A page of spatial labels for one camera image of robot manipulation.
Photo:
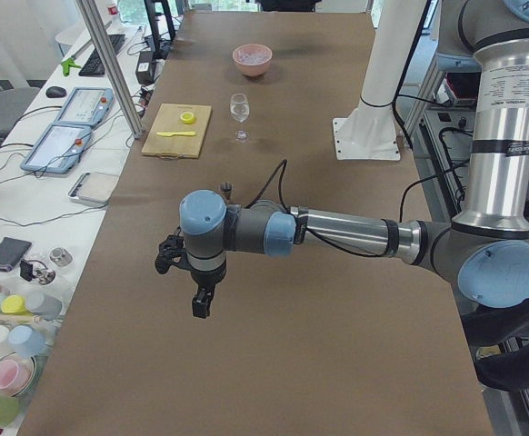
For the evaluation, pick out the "bamboo cutting board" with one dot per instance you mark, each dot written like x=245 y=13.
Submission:
x=168 y=120

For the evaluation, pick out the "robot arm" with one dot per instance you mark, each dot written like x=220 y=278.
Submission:
x=483 y=251

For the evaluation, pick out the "dark grey cloth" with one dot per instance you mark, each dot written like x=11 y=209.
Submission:
x=12 y=250

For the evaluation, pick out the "steel measuring jigger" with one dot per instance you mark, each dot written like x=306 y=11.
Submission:
x=226 y=189

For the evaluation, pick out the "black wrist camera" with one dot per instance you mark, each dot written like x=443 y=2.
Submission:
x=171 y=252

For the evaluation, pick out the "teach pendant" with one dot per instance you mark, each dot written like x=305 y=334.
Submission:
x=86 y=106
x=58 y=149

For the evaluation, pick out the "pink bowl of ice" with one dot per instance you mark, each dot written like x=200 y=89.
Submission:
x=252 y=60

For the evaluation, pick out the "clear wine glass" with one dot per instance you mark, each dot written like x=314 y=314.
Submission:
x=240 y=111

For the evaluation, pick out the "blue cup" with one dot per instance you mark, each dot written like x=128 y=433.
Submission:
x=26 y=342

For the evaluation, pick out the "silver kitchen scale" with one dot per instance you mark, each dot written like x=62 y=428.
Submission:
x=93 y=188

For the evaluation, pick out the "yellow plastic knife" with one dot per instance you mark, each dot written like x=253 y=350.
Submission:
x=175 y=134

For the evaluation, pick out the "yellow cup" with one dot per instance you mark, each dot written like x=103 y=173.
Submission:
x=14 y=305

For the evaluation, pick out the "aluminium frame post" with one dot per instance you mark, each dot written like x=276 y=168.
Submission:
x=103 y=46

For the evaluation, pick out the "black computer mouse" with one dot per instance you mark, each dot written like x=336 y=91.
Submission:
x=55 y=92

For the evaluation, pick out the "white camera post base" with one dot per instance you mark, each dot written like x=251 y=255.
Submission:
x=369 y=132

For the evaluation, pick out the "near teach pendant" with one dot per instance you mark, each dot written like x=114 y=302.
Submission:
x=58 y=149

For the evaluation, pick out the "black power adapter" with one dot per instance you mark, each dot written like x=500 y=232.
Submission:
x=145 y=69

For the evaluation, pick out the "green clamp tool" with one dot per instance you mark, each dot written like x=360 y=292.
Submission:
x=68 y=64

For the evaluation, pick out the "steel cylinder weight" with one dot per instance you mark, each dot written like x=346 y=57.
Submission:
x=60 y=257

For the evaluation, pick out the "far teach pendant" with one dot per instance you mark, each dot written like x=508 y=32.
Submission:
x=86 y=106

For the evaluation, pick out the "pink cup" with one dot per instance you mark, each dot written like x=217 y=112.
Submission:
x=14 y=376

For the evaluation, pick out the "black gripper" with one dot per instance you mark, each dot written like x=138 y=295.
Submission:
x=207 y=278

